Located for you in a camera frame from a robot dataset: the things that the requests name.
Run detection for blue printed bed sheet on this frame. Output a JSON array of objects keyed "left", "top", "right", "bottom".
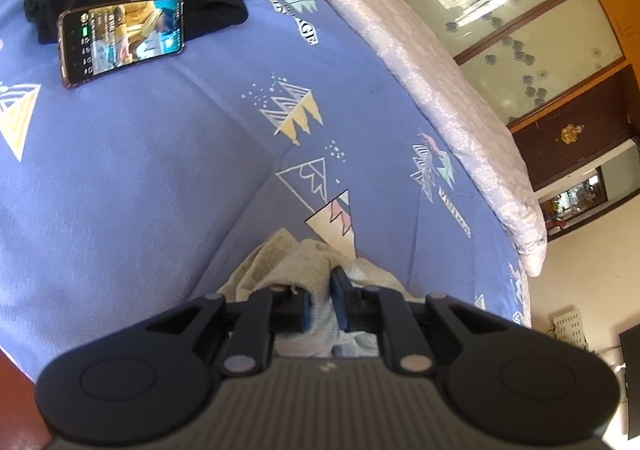
[{"left": 0, "top": 0, "right": 539, "bottom": 381}]

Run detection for light grey knit pants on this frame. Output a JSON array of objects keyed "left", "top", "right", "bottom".
[{"left": 217, "top": 229, "right": 407, "bottom": 359}]

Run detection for wooden wardrobe with glass doors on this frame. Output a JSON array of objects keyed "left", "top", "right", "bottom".
[{"left": 345, "top": 0, "right": 640, "bottom": 132}]

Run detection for white perforated board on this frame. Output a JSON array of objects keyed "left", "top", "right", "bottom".
[{"left": 550, "top": 310, "right": 587, "bottom": 349}]

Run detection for pink floral quilt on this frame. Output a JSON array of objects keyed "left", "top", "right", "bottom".
[{"left": 294, "top": 0, "right": 549, "bottom": 279}]

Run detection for black flat panel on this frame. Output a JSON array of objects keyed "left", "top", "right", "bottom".
[{"left": 617, "top": 327, "right": 640, "bottom": 437}]

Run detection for smartphone in clear case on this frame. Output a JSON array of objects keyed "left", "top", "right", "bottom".
[{"left": 56, "top": 0, "right": 187, "bottom": 90}]

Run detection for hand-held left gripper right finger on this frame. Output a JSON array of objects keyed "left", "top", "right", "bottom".
[{"left": 327, "top": 267, "right": 507, "bottom": 377}]

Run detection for dark brown wooden cabinet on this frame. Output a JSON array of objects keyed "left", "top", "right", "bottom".
[{"left": 509, "top": 64, "right": 640, "bottom": 237}]

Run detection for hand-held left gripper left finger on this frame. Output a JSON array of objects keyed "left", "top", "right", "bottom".
[{"left": 145, "top": 286, "right": 315, "bottom": 377}]

